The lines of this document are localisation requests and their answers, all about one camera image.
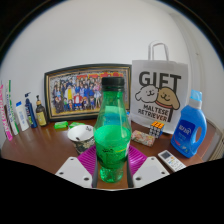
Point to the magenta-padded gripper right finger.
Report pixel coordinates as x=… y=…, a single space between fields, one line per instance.
x=150 y=170

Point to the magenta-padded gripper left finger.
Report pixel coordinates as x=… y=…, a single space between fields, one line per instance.
x=74 y=170

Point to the green plastic drink bottle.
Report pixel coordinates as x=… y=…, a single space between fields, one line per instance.
x=112 y=143

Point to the white remote control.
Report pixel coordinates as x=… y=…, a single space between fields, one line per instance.
x=171 y=160

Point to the small floral patterned box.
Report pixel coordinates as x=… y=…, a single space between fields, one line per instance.
x=143 y=138

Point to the floral ceramic mug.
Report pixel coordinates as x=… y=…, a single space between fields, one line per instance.
x=80 y=135

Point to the colourful puzzle cube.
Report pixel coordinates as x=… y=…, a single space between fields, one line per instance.
x=156 y=129

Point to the small green pack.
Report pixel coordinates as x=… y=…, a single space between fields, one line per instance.
x=76 y=124
x=61 y=125

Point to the blue detergent bottle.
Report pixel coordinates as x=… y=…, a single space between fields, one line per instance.
x=186 y=131

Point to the amber pump bottle yellow label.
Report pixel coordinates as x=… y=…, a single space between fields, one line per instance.
x=41 y=115

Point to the white paper gift bag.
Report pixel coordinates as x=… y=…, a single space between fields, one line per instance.
x=160 y=100

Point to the white radiator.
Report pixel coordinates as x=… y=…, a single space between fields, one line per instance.
x=218 y=148

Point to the white bottle with blue cap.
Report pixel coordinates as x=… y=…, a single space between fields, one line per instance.
x=22 y=116

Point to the framed group picture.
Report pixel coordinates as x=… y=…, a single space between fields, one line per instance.
x=75 y=93

